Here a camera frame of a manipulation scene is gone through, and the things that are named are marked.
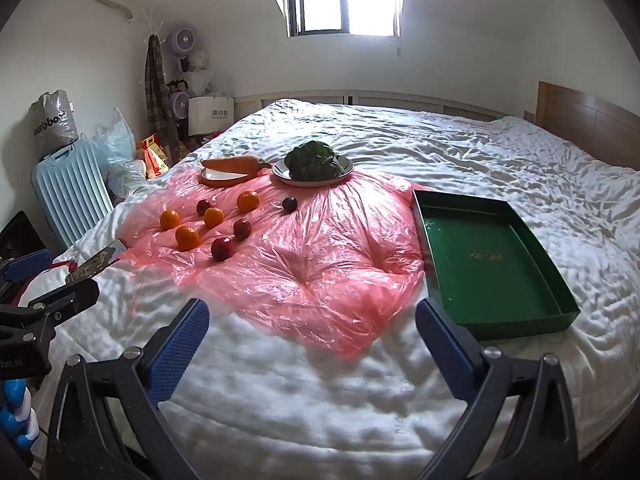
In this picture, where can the dark purple plum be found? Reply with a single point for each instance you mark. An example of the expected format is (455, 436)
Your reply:
(289, 204)

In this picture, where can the silver printed bag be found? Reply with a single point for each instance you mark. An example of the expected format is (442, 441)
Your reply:
(52, 120)

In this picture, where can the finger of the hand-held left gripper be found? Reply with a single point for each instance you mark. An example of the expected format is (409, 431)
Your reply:
(70, 296)
(30, 263)

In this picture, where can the clear plastic bag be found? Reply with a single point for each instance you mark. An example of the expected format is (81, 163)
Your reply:
(117, 150)

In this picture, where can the white bed quilt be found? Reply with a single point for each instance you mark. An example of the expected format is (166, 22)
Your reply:
(500, 150)

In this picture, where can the red yellow package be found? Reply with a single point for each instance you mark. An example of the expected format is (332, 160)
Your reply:
(155, 154)

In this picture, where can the carrot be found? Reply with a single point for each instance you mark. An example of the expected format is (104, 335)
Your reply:
(235, 164)

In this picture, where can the light blue suitcase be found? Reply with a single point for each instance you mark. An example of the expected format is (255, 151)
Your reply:
(72, 190)

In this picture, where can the orange-rimmed plate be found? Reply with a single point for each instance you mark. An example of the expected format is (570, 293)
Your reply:
(220, 177)

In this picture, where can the green rectangular tray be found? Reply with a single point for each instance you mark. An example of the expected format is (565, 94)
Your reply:
(480, 260)

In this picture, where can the white round plate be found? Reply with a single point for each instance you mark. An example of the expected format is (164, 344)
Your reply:
(345, 167)

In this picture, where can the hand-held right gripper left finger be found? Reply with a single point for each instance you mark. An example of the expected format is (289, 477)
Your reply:
(182, 345)

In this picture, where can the wooden headboard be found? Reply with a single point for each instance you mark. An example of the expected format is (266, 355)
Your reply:
(585, 120)

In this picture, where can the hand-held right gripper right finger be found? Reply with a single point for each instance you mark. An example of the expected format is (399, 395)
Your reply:
(445, 345)

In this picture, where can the white cardboard box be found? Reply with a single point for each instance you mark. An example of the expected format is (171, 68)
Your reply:
(210, 115)

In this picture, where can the plaid scarf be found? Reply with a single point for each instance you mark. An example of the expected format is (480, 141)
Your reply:
(156, 95)

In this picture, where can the orange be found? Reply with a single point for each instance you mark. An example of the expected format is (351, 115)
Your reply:
(213, 217)
(187, 238)
(248, 201)
(170, 219)

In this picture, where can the pink plastic sheet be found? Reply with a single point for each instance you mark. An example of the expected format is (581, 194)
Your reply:
(320, 260)

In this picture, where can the green leafy vegetable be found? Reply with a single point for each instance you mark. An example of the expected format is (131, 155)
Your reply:
(310, 160)

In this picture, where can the patterned phone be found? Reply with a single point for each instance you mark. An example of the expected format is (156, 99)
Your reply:
(97, 261)

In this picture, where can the red apple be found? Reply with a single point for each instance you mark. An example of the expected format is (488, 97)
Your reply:
(222, 248)
(203, 206)
(243, 228)

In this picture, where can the person's left hand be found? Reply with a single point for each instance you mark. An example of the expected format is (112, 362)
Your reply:
(15, 415)

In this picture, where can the white coat rack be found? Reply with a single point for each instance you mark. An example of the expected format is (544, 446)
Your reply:
(150, 22)

